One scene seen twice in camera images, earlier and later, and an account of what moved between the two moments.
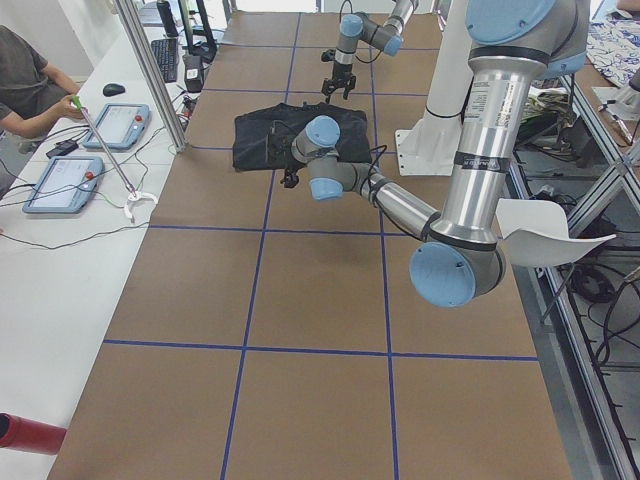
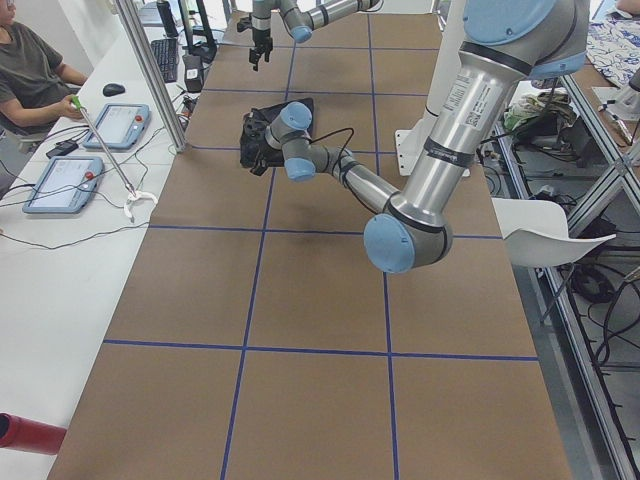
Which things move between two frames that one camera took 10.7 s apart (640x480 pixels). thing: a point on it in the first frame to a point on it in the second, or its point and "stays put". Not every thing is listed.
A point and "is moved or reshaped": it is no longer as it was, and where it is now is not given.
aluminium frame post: x=159 y=92 stays put
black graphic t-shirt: x=264 y=139 is moved or reshaped
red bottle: x=28 y=435 stays put
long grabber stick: x=79 y=106 stays put
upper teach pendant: x=120 y=127 stays put
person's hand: x=64 y=108 stays put
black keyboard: x=166 y=51 stays put
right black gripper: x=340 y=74 to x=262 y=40
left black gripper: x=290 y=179 to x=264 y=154
